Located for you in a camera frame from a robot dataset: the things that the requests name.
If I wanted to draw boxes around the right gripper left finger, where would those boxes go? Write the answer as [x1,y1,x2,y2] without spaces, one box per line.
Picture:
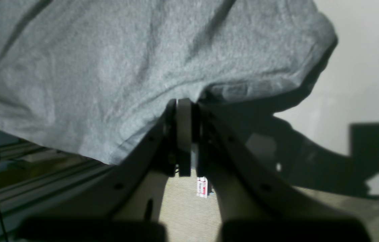
[18,99,178,242]

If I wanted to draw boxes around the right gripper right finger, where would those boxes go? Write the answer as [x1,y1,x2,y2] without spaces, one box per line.
[178,98,371,242]

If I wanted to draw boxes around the grey t-shirt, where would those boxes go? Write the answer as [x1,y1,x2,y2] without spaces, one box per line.
[0,0,338,164]

